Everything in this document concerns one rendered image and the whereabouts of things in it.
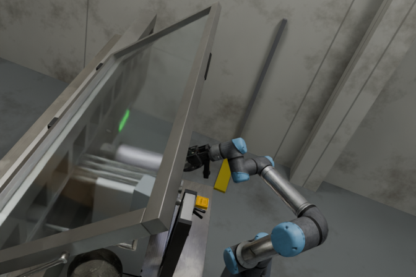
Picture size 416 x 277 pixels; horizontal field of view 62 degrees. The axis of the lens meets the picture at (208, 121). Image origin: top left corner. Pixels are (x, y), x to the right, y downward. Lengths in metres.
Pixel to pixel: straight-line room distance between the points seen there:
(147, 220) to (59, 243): 0.17
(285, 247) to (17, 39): 3.99
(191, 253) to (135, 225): 1.34
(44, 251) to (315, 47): 3.04
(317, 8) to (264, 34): 0.52
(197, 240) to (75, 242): 1.35
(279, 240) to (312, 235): 0.12
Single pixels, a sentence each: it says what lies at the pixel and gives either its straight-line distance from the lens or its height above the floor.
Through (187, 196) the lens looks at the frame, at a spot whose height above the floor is 1.44.
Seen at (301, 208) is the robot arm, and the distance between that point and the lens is 1.46.
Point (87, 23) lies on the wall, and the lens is 4.01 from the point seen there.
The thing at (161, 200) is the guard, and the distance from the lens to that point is 0.53.
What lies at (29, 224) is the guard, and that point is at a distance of 0.78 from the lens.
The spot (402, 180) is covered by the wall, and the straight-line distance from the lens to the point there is 4.24.
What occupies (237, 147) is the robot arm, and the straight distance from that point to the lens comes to 1.53.
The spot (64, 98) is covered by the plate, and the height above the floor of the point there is 1.44.
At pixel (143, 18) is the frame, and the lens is 2.13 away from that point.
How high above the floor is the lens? 2.43
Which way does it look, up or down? 35 degrees down
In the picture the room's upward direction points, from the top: 18 degrees clockwise
